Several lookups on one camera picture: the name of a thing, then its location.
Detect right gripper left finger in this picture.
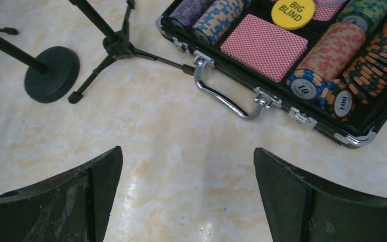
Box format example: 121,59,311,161
0,146,123,241

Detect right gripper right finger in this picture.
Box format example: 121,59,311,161
253,148,387,241

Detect black round-base mic stand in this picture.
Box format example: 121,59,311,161
0,37,80,103

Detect black tripod clip stand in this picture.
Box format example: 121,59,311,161
68,0,194,104

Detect tripod stand with shock mount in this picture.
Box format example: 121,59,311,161
0,27,19,35

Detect black poker chip case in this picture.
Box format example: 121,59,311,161
156,1,387,149

